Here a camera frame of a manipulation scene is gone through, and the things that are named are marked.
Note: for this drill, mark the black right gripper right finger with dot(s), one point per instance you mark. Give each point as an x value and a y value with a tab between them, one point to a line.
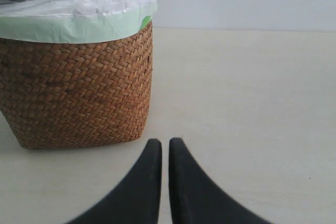
195	198

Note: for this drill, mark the woven wicker waste basket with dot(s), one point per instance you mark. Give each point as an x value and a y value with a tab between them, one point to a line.
77	95

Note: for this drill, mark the white and green bin liner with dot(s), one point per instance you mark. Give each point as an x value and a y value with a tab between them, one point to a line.
74	21

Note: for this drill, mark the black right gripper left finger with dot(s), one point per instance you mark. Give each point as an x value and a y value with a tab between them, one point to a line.
135	199

